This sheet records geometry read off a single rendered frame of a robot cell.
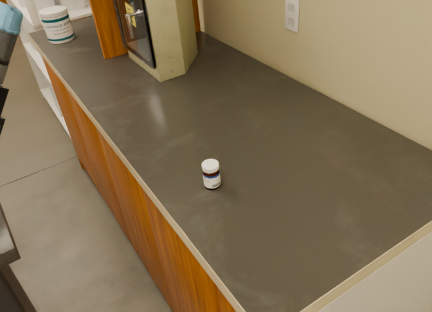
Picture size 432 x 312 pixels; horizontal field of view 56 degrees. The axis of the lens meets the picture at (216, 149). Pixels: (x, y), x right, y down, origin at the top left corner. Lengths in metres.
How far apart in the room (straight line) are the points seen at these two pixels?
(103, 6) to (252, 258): 1.28
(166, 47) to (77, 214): 1.31
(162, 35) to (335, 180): 0.83
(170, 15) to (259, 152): 0.64
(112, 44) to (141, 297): 1.16
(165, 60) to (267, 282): 0.99
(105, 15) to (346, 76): 1.02
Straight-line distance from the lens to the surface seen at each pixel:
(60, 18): 2.18
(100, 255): 2.28
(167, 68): 1.61
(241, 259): 0.91
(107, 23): 1.88
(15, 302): 1.30
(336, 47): 1.42
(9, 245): 1.11
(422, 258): 1.15
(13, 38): 0.90
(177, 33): 1.59
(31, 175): 3.00
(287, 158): 1.16
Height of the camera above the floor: 1.65
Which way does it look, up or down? 36 degrees down
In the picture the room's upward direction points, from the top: 6 degrees counter-clockwise
